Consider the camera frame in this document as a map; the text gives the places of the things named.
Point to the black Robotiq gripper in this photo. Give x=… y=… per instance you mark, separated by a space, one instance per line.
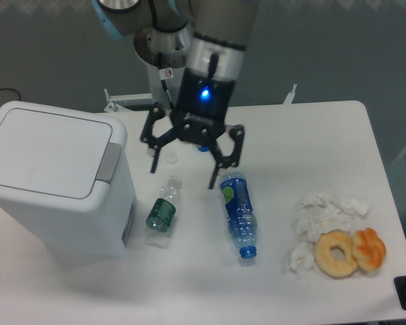
x=198 y=118

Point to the orange glazed bun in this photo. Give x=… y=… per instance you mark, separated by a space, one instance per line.
x=368 y=249

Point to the white metal base frame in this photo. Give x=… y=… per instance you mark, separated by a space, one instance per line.
x=134 y=102

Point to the blue plastic bottle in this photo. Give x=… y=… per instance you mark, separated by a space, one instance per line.
x=241 y=221

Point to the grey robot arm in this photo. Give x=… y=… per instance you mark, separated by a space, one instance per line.
x=193 y=51

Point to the small crumpled white tissue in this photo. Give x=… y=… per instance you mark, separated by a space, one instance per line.
x=301 y=260

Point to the clear bottle green label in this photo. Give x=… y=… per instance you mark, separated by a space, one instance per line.
x=159 y=222

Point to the blue bottle cap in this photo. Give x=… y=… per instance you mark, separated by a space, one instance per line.
x=203 y=148

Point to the clear bottle cap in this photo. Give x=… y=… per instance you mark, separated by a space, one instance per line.
x=171 y=158

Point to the white push-lid trash can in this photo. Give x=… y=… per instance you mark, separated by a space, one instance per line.
x=65 y=177

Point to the plain ring donut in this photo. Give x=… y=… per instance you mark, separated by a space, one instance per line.
x=333 y=254

